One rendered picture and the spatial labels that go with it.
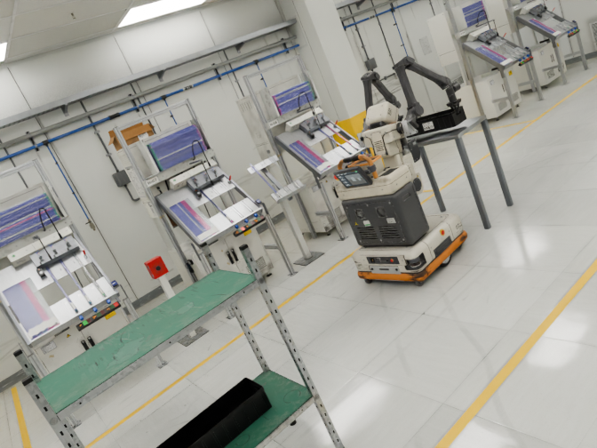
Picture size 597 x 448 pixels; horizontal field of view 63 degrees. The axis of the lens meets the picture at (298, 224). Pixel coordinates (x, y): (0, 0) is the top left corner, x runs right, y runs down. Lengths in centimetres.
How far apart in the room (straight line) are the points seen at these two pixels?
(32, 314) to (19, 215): 80
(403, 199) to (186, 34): 418
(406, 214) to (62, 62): 427
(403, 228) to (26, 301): 282
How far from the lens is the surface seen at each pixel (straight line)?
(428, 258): 352
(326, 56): 713
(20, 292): 424
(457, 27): 787
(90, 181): 600
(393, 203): 336
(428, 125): 411
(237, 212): 446
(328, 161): 504
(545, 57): 908
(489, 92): 773
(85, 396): 186
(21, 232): 438
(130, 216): 607
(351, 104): 721
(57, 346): 436
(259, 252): 484
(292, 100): 539
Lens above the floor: 158
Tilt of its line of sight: 14 degrees down
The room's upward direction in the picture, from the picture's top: 24 degrees counter-clockwise
